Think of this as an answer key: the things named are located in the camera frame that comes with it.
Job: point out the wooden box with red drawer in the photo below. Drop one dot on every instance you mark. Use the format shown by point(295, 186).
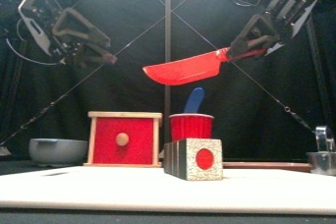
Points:
point(125, 139)

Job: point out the speckled toy sushi slice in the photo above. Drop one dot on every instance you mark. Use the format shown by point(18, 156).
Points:
point(203, 159)

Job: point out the white cutting board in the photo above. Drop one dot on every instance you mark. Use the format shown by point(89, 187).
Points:
point(131, 188)

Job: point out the red plastic toy knife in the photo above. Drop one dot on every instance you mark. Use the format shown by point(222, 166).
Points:
point(185, 70)

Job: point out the shiny metal pot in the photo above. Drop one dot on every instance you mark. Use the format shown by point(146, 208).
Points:
point(323, 164)

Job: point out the red plastic cup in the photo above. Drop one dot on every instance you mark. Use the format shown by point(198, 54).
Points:
point(191, 128)

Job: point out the grey vertical frame pole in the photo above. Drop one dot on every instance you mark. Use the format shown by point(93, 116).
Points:
point(167, 31)

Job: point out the grey bowl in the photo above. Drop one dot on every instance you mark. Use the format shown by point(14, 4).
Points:
point(57, 151)

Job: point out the brown wooden plate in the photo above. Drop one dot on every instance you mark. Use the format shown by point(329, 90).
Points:
point(267, 166)

